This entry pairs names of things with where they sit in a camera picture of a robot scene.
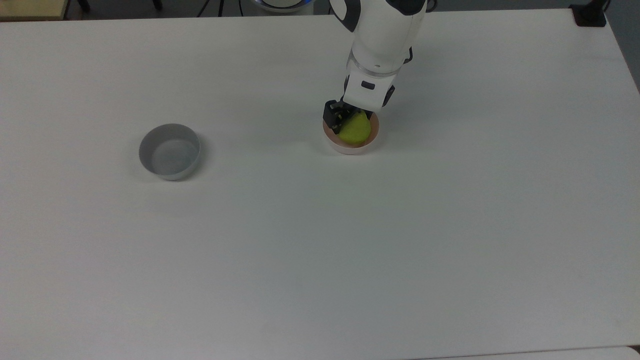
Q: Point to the black table clamp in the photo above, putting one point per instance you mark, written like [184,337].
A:
[589,14]

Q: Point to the white adjoining table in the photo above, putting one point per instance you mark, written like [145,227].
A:
[530,353]

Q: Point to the green pear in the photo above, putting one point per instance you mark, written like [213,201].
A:
[356,130]

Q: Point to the grey plastic bowl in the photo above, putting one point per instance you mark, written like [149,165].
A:
[171,154]

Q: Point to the light wooden board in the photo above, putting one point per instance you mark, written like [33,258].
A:
[31,9]

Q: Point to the pink plastic bowl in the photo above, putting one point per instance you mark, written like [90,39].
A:
[372,137]

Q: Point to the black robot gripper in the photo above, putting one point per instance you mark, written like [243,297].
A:
[369,91]

